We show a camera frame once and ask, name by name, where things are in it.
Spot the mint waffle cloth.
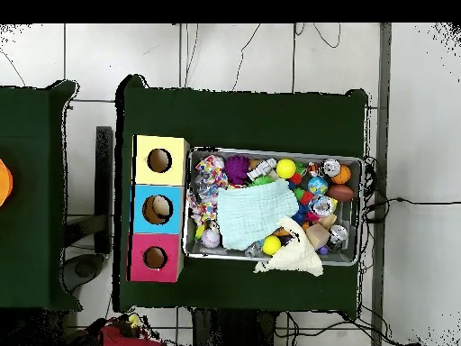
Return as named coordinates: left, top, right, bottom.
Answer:
left=216, top=178, right=300, bottom=251

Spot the cream waffle cloth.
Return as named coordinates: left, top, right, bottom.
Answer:
left=252, top=214, right=324, bottom=278

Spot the wooden box with three holes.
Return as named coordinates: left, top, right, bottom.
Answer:
left=127, top=134, right=191, bottom=284

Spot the shallow clear mesh bin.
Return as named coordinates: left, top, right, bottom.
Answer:
left=182, top=146, right=365, bottom=268

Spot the dark grey floor base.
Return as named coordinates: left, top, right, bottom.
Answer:
left=62, top=253, right=106, bottom=293

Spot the white baseball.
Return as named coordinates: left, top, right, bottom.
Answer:
left=200, top=228, right=221, bottom=249

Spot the yellow ball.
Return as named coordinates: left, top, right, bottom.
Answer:
left=261, top=234, right=283, bottom=256
left=276, top=159, right=297, bottom=180

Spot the colourful confetti print packet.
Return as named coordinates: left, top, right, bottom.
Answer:
left=186, top=154, right=230, bottom=226

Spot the orange round object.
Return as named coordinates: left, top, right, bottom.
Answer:
left=0, top=158, right=14, bottom=208

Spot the purple spiky ball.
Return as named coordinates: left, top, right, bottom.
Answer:
left=223, top=154, right=251, bottom=186

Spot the dark green tablecloth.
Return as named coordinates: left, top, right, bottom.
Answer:
left=0, top=79, right=82, bottom=312
left=113, top=74, right=370, bottom=314

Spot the blue globe ball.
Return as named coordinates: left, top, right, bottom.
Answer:
left=307, top=175, right=330, bottom=196

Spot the silver drink can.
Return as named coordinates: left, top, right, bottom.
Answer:
left=321, top=159, right=342, bottom=178

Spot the black pedestal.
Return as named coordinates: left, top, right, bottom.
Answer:
left=190, top=307, right=278, bottom=346

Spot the silver toy camera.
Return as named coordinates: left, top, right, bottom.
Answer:
left=246, top=157, right=277, bottom=182

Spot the black cable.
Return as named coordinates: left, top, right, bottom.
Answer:
left=363, top=196, right=461, bottom=217

